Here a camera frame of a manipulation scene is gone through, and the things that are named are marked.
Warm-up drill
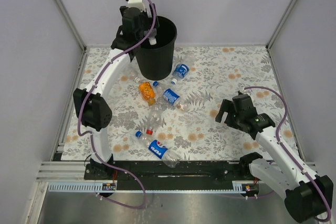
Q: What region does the blue label bottle white cap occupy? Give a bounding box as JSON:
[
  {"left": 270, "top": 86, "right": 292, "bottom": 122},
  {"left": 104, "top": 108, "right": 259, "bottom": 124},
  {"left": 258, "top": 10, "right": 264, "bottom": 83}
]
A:
[{"left": 171, "top": 54, "right": 195, "bottom": 84}]

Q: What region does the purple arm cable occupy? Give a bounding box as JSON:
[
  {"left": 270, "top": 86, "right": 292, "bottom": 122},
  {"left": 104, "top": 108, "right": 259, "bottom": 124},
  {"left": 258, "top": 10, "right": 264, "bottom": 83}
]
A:
[
  {"left": 244, "top": 86, "right": 332, "bottom": 221},
  {"left": 78, "top": 0, "right": 158, "bottom": 210}
]

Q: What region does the orange juice bottle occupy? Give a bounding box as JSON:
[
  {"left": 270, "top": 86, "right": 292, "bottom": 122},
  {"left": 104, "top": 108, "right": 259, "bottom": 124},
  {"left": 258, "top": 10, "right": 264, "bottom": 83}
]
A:
[{"left": 139, "top": 82, "right": 156, "bottom": 106}]

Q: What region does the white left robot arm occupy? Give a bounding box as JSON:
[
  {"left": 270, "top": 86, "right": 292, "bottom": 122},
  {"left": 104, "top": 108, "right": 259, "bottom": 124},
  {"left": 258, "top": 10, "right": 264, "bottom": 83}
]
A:
[{"left": 73, "top": 5, "right": 159, "bottom": 179}]

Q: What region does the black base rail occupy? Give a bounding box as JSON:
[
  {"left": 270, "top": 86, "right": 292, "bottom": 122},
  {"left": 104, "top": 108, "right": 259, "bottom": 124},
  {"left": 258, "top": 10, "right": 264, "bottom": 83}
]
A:
[{"left": 83, "top": 159, "right": 260, "bottom": 191}]

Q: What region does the black plastic bin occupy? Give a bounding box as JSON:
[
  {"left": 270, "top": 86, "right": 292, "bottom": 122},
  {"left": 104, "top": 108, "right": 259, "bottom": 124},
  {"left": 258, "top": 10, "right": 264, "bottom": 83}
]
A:
[{"left": 128, "top": 16, "right": 177, "bottom": 81}]

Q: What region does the Pepsi bottle blue cap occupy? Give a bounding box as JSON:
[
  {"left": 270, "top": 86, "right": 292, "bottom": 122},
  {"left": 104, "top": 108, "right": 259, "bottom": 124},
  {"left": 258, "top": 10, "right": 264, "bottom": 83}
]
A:
[{"left": 135, "top": 131, "right": 181, "bottom": 168}]

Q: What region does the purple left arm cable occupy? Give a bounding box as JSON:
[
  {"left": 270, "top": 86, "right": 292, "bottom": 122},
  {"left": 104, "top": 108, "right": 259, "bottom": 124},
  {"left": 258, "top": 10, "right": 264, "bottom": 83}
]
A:
[{"left": 78, "top": 0, "right": 158, "bottom": 210}]

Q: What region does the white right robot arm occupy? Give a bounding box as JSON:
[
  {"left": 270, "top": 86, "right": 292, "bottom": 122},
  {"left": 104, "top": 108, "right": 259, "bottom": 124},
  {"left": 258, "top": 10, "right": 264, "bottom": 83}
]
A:
[{"left": 215, "top": 94, "right": 333, "bottom": 223}]

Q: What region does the clear bottle red cap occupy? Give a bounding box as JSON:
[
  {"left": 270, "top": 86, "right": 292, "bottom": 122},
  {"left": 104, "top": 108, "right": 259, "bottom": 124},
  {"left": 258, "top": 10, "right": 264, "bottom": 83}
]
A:
[{"left": 145, "top": 102, "right": 166, "bottom": 135}]

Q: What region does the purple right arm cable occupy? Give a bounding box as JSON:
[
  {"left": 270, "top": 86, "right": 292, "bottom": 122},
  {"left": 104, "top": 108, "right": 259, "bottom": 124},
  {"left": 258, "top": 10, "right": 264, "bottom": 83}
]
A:
[{"left": 244, "top": 86, "right": 332, "bottom": 221}]

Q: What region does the clear bottle white cap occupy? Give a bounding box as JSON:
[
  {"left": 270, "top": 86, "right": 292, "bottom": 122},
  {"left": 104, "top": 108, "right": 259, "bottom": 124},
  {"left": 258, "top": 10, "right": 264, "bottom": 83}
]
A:
[
  {"left": 127, "top": 67, "right": 141, "bottom": 83},
  {"left": 148, "top": 29, "right": 157, "bottom": 46}
]

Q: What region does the white slotted cable duct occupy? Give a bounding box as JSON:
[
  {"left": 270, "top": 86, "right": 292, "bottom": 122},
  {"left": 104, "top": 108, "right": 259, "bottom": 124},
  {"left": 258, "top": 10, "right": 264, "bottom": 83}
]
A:
[{"left": 48, "top": 182, "right": 117, "bottom": 193}]

